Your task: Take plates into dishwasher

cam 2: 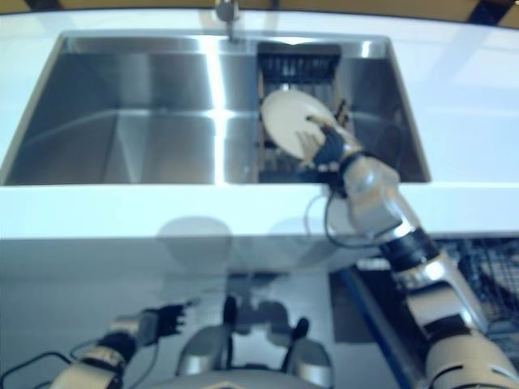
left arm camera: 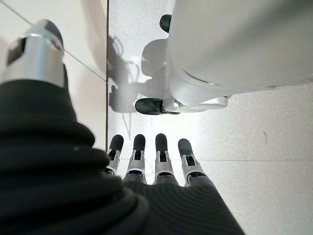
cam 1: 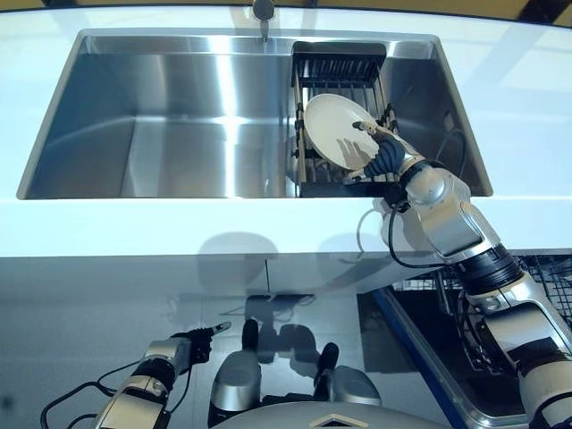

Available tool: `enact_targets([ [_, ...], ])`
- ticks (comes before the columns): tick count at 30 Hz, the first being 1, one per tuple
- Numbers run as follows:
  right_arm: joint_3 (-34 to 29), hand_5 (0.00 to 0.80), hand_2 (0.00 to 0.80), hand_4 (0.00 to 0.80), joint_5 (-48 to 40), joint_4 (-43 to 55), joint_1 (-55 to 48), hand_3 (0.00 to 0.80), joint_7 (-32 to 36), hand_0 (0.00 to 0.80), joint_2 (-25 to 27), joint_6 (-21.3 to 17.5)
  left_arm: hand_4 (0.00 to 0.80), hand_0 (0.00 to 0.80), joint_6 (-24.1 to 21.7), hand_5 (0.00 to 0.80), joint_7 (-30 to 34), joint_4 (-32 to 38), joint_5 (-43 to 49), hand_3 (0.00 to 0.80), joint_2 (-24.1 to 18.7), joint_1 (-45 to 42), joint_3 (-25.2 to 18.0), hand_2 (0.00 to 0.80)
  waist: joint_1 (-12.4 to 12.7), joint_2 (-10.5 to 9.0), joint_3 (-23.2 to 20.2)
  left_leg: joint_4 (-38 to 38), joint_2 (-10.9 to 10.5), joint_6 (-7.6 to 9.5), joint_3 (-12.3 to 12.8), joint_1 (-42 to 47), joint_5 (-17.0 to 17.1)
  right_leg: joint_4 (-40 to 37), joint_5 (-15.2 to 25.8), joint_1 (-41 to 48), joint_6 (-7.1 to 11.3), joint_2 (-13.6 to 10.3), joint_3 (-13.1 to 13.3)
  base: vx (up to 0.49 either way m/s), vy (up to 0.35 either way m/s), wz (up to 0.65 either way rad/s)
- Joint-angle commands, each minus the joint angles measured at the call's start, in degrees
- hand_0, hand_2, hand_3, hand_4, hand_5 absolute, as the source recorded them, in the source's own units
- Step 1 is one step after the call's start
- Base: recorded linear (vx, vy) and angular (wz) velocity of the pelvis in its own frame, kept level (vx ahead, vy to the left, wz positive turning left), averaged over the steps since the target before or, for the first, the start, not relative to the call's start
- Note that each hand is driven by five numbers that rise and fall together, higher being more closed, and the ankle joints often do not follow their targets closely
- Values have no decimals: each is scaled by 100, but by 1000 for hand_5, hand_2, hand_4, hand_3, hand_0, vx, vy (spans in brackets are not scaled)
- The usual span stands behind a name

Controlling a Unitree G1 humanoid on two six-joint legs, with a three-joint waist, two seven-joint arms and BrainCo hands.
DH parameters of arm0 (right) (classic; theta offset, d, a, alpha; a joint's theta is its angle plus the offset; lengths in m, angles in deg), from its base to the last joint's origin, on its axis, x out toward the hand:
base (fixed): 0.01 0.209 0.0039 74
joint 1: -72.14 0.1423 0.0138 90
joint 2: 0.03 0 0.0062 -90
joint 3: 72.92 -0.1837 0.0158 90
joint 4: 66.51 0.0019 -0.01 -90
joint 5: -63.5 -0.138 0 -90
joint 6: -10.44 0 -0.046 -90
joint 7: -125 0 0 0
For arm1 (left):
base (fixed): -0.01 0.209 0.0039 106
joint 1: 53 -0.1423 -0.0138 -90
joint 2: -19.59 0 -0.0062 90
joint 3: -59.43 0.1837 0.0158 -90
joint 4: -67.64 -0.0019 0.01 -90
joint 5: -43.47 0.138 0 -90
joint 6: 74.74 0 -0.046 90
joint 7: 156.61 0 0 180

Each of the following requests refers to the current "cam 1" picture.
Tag stainless steel sink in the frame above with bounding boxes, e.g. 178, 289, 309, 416
16, 29, 494, 200

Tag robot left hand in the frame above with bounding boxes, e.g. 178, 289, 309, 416
171, 320, 232, 364

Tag robot grey torso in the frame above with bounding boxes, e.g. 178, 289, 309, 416
218, 401, 453, 429

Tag dark window frame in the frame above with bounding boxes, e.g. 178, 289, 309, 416
0, 0, 572, 19

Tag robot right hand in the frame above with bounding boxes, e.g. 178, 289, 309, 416
341, 119, 426, 184

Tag dishwasher lower wire rack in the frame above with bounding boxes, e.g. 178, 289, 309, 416
435, 254, 572, 382

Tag chrome kitchen faucet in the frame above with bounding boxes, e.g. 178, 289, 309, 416
251, 0, 275, 44

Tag cream ceramic plate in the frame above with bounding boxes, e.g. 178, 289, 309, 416
303, 93, 382, 172

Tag white cabinet door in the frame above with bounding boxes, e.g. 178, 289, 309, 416
265, 253, 404, 297
0, 255, 270, 315

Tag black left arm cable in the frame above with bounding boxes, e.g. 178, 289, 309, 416
39, 359, 194, 429

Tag black sink dish rack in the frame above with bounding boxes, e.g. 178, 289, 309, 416
290, 40, 404, 199

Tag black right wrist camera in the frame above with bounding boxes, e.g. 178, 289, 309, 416
382, 178, 413, 215

